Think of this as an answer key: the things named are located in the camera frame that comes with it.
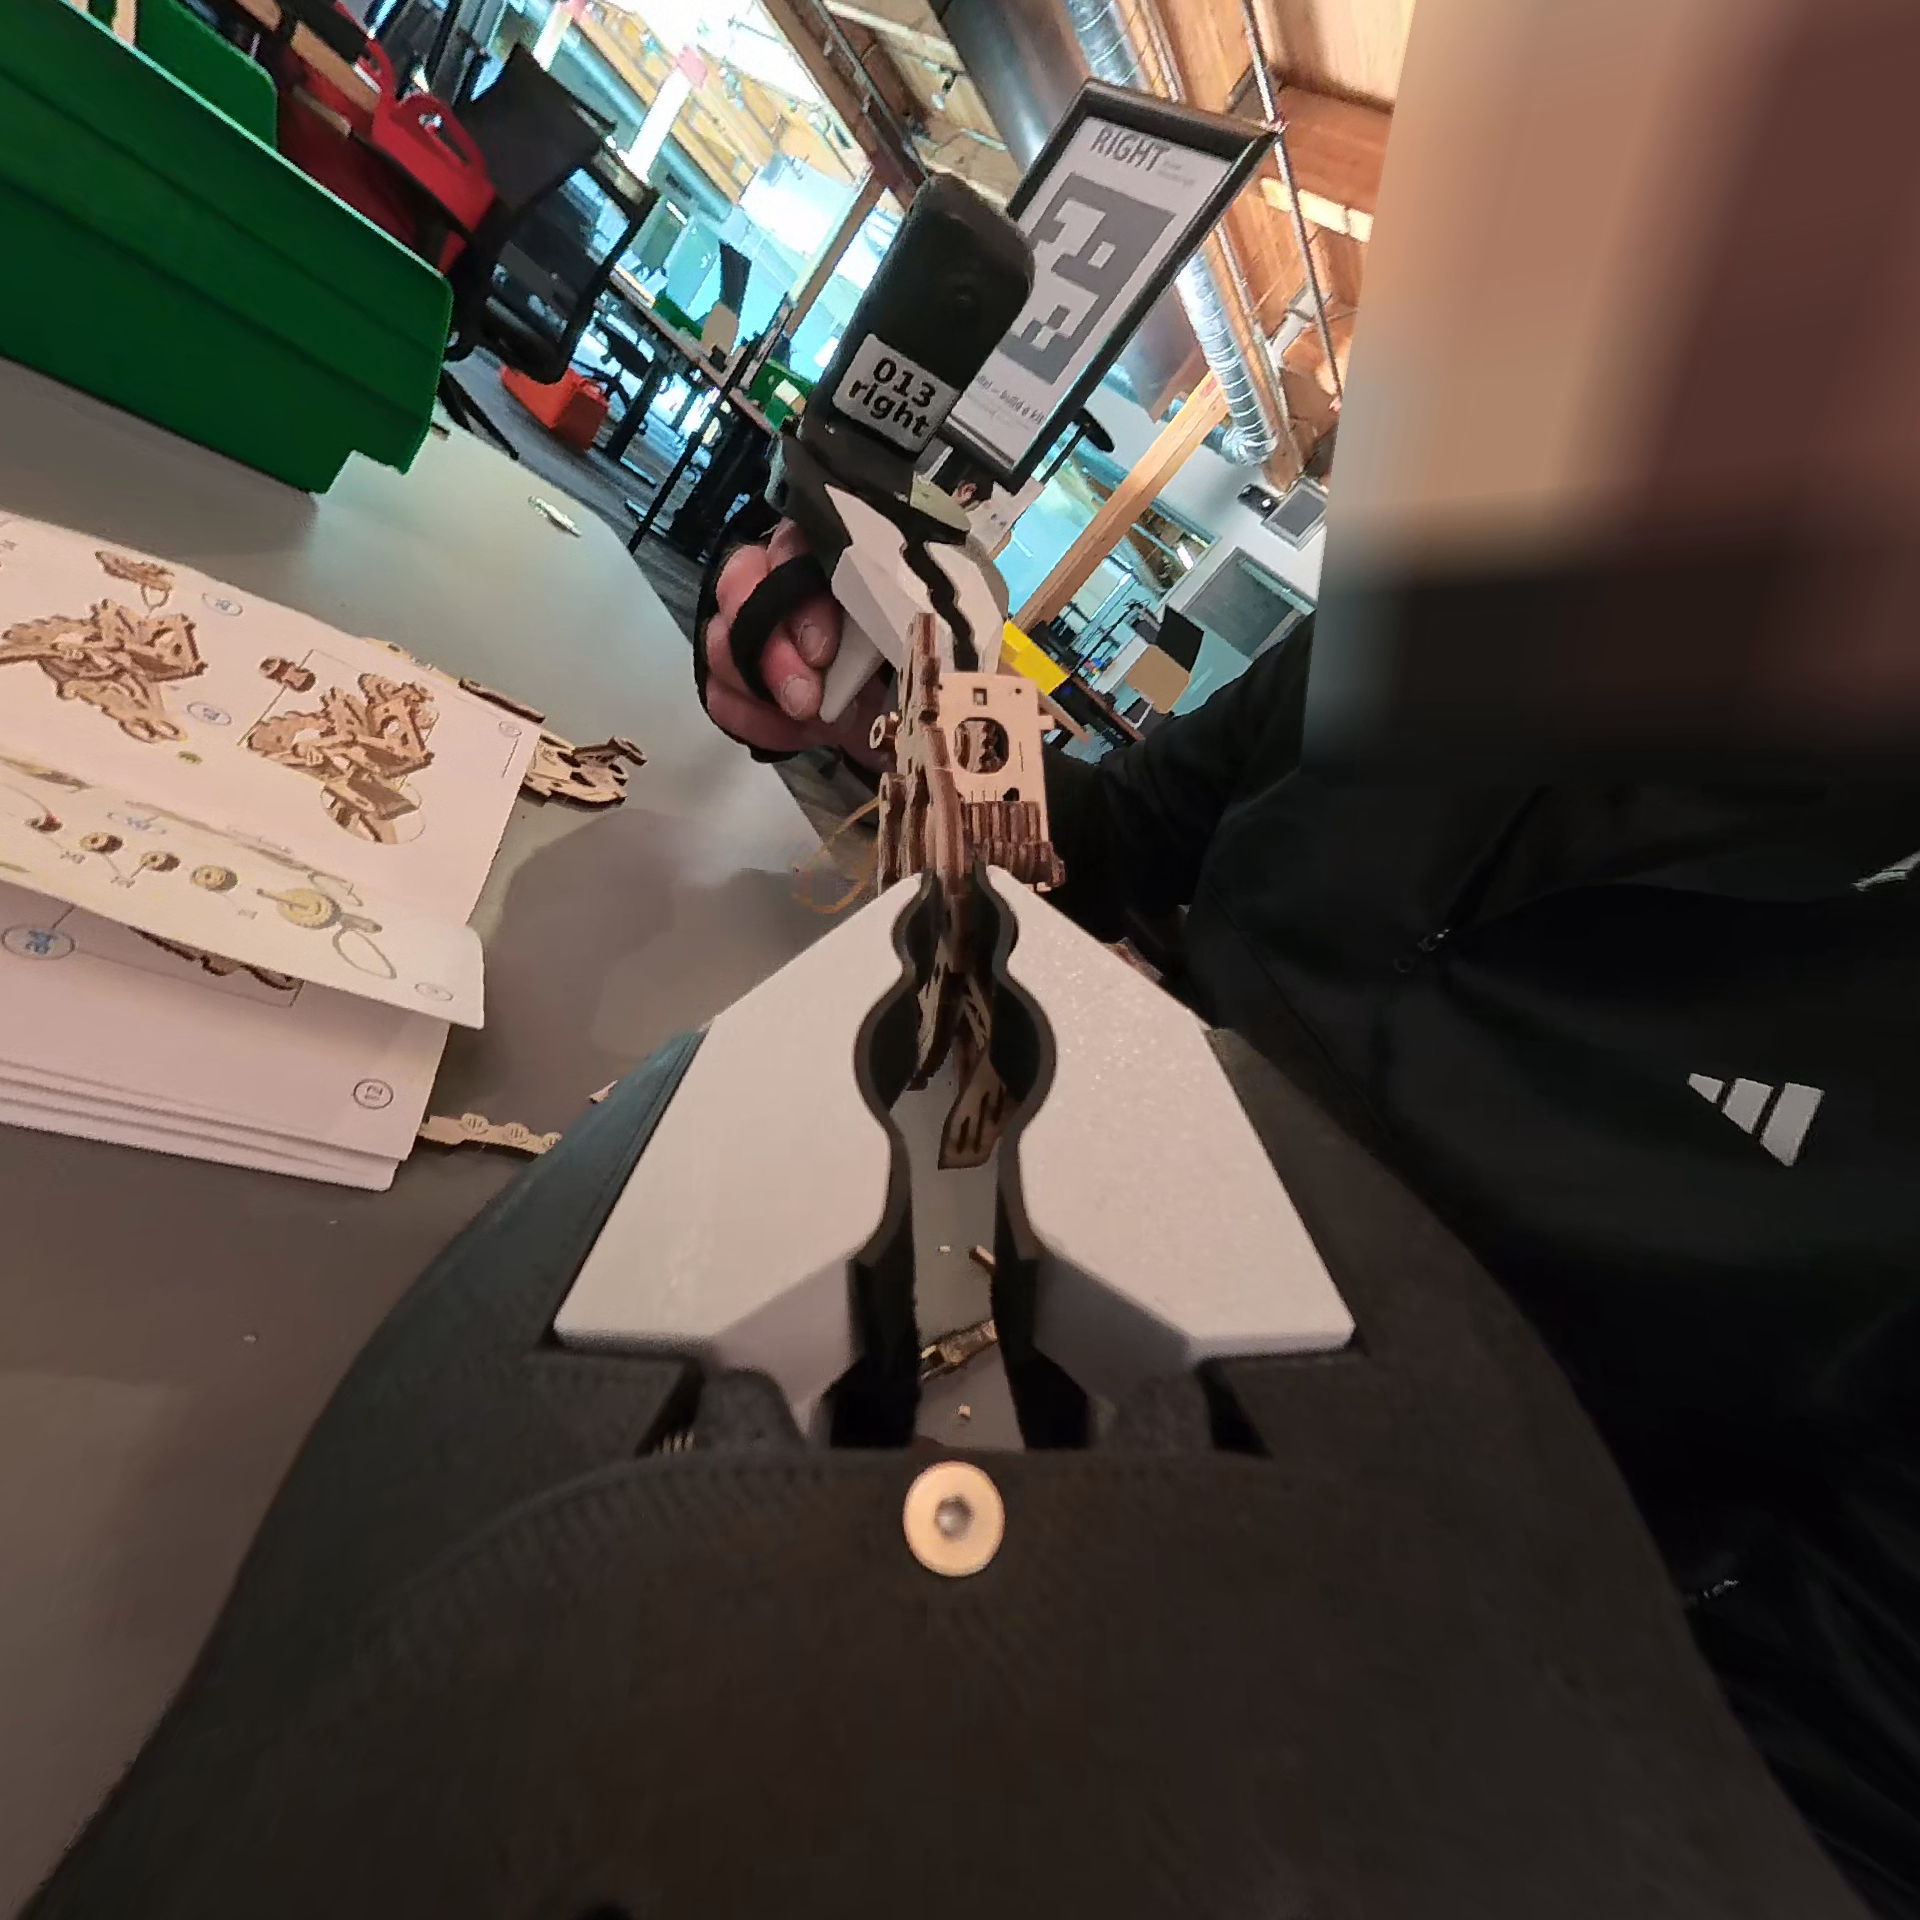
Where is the red tote bag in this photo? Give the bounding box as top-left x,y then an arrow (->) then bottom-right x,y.
277,45 -> 496,271

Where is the long background desk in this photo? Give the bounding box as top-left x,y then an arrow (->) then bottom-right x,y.
599,270 -> 817,557

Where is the pile of flat wooden cutouts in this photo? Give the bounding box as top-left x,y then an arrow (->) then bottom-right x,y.
516,719 -> 649,810

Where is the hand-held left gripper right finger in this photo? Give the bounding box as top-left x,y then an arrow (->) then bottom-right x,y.
975,865 -> 1360,1412

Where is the green plastic bin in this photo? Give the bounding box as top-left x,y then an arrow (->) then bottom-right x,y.
0,0 -> 456,495

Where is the tan rubber band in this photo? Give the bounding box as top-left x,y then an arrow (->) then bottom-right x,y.
796,794 -> 902,917

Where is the orange bag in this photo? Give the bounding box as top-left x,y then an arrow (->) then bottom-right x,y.
502,368 -> 607,444

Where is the black office chair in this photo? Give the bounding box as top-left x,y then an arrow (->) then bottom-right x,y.
450,45 -> 663,383

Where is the instruction booklet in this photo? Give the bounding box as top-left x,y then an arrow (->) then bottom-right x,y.
0,509 -> 543,1192

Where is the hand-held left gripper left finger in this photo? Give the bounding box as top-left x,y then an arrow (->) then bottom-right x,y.
551,878 -> 933,1445

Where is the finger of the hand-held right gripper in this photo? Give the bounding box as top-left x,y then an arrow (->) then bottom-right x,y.
914,532 -> 1010,676
815,495 -> 920,722

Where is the wooden model chassis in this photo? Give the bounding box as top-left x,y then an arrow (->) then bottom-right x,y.
871,661 -> 1068,1173

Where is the person's right hand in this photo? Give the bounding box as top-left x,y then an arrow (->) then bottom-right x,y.
694,544 -> 846,753

